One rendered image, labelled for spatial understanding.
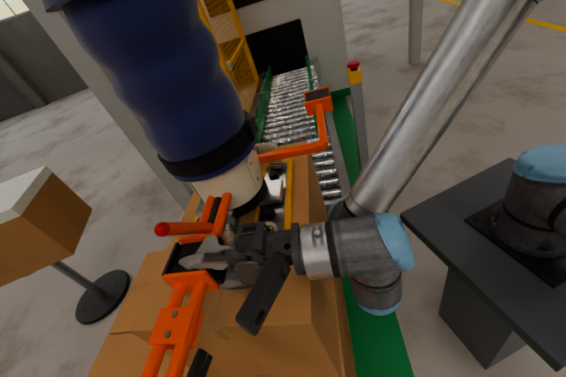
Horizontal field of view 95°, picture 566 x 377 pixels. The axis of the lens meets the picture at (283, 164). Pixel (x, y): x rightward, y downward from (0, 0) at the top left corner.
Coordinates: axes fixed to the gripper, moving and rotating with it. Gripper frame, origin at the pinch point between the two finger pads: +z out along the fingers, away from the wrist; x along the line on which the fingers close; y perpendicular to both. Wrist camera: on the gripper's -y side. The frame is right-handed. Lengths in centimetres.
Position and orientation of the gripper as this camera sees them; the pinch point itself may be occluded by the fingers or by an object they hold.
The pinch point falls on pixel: (194, 276)
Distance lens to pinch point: 53.0
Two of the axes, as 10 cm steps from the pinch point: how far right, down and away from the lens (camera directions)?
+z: -9.6, 1.9, 1.9
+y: 0.3, -6.2, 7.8
